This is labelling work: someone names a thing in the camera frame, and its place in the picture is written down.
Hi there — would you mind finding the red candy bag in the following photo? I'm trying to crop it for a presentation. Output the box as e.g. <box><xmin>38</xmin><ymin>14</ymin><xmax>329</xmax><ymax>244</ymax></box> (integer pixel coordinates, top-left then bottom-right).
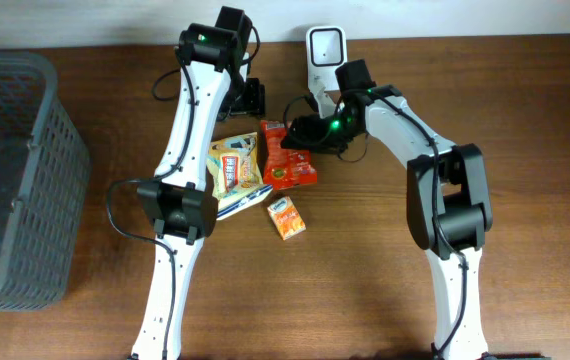
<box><xmin>261</xmin><ymin>120</ymin><xmax>318</xmax><ymax>190</ymax></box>

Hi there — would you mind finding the grey plastic basket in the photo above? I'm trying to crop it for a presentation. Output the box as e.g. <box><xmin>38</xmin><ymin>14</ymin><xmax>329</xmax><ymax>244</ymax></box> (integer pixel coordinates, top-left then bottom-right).
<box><xmin>0</xmin><ymin>52</ymin><xmax>91</xmax><ymax>312</ymax></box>

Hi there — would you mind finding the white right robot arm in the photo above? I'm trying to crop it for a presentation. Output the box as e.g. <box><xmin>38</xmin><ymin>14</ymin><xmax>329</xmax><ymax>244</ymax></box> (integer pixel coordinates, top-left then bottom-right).
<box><xmin>281</xmin><ymin>60</ymin><xmax>493</xmax><ymax>359</ymax></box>

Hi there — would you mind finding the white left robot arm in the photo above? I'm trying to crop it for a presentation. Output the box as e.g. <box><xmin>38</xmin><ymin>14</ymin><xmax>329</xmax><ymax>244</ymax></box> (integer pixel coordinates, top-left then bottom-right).
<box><xmin>129</xmin><ymin>6</ymin><xmax>265</xmax><ymax>360</ymax></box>

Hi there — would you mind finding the white barcode scanner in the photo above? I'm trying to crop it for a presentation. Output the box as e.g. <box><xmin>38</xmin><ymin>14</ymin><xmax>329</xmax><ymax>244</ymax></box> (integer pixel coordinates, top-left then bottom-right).
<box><xmin>305</xmin><ymin>25</ymin><xmax>348</xmax><ymax>93</ymax></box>

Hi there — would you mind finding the yellow snack bag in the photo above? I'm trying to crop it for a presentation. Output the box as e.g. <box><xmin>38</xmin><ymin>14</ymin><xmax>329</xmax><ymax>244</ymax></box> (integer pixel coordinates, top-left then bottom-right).
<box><xmin>206</xmin><ymin>132</ymin><xmax>263</xmax><ymax>200</ymax></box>

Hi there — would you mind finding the orange tissue pack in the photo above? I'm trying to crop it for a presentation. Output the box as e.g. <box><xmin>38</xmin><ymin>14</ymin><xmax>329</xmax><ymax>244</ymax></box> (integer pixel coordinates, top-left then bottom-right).
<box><xmin>267</xmin><ymin>196</ymin><xmax>306</xmax><ymax>241</ymax></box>

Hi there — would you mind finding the blue white packet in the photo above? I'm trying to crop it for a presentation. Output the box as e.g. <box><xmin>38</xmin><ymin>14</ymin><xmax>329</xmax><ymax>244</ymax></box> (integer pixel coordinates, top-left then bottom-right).
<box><xmin>217</xmin><ymin>183</ymin><xmax>273</xmax><ymax>220</ymax></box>

